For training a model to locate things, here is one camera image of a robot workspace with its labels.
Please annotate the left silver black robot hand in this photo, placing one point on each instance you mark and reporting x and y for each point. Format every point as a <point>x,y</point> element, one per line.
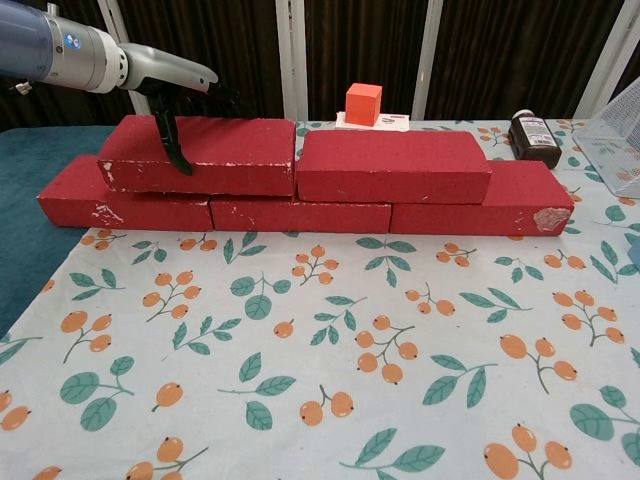
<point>165,70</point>

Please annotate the red brick with white scuffs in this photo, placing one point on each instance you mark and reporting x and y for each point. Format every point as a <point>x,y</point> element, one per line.
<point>230,145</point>

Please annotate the red foam brick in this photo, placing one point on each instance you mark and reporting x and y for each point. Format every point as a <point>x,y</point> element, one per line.
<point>300,217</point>
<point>75,200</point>
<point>390,160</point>

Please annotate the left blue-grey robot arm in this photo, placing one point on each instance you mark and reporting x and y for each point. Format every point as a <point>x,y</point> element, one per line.
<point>50,50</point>

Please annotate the orange foam cube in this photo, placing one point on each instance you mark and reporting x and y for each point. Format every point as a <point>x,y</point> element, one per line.
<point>362,105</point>

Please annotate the teal felt table cover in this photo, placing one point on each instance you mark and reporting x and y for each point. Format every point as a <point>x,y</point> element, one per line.
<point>30,250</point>

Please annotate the white cardboard box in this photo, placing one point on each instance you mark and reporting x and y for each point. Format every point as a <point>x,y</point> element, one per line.
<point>397,123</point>

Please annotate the floral fruit print tablecloth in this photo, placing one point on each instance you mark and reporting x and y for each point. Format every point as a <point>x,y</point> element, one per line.
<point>350,325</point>

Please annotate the brown medicine bottle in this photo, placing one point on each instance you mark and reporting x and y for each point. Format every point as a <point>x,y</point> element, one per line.
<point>532,140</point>

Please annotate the red brick with chipped corner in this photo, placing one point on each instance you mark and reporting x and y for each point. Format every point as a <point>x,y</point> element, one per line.
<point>520,190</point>

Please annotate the white metal frame post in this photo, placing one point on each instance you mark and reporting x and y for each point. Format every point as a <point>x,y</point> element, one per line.
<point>142,107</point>
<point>291,60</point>
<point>607,60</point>
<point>427,60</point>

